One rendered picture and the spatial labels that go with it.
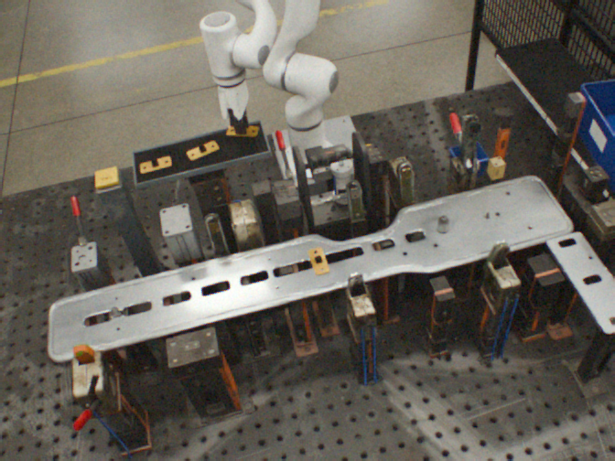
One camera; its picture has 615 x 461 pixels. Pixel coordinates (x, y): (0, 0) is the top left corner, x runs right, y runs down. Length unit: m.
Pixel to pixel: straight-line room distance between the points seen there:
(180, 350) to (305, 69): 0.87
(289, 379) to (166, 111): 2.39
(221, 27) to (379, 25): 2.89
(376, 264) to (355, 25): 2.88
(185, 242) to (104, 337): 0.31
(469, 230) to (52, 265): 1.37
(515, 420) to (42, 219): 1.71
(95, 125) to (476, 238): 2.74
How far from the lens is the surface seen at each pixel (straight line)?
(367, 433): 1.70
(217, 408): 1.74
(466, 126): 1.67
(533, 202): 1.78
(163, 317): 1.60
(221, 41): 1.48
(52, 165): 3.78
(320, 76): 1.84
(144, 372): 1.88
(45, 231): 2.37
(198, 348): 1.49
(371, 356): 1.66
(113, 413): 1.60
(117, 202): 1.77
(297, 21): 1.83
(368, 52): 4.04
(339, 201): 1.76
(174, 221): 1.63
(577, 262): 1.67
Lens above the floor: 2.28
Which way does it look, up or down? 50 degrees down
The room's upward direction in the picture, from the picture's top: 8 degrees counter-clockwise
